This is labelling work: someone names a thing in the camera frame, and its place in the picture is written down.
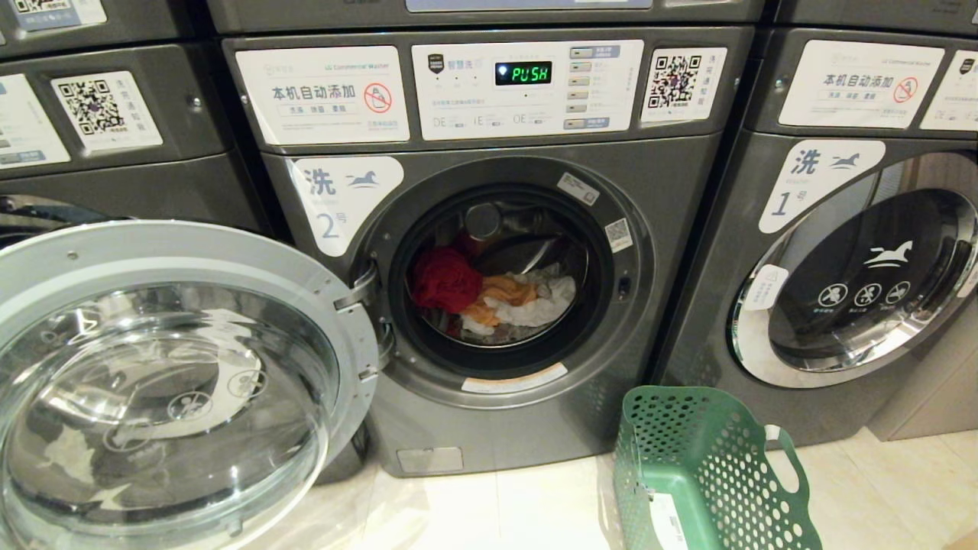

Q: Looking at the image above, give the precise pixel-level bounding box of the grey front-load washing machine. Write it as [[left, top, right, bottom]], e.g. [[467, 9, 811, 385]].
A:
[[222, 26, 757, 479], [0, 43, 270, 250], [654, 27, 978, 448]]

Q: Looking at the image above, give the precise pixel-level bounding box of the red garment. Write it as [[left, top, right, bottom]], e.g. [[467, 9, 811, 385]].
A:
[[410, 246, 484, 315]]

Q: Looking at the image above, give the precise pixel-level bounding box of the white garment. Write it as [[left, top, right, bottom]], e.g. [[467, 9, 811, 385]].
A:
[[461, 264, 577, 337]]

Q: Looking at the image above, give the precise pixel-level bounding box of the round glass washer door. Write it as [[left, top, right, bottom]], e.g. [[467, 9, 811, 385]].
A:
[[0, 220, 381, 550]]

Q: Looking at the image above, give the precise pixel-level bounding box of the grey stacked dryer unit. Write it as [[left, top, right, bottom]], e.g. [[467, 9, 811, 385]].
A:
[[0, 0, 201, 60], [773, 0, 978, 37], [205, 0, 766, 35]]

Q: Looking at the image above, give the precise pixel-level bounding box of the orange garment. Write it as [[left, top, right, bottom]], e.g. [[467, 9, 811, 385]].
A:
[[460, 274, 539, 327]]

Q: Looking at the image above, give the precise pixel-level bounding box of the green perforated laundry basket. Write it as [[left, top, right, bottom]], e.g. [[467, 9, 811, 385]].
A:
[[613, 385, 824, 550]]

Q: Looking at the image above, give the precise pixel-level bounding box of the round chrome washer door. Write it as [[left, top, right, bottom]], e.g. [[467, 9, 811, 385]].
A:
[[727, 151, 978, 389]]

